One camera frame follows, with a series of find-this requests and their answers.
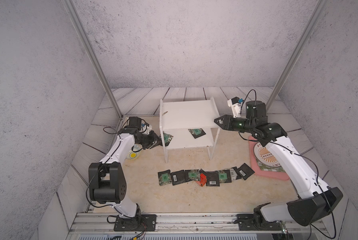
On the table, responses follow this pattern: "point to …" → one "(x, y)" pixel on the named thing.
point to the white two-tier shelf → (189, 123)
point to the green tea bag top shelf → (194, 174)
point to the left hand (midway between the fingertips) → (163, 140)
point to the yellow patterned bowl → (133, 153)
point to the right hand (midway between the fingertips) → (216, 120)
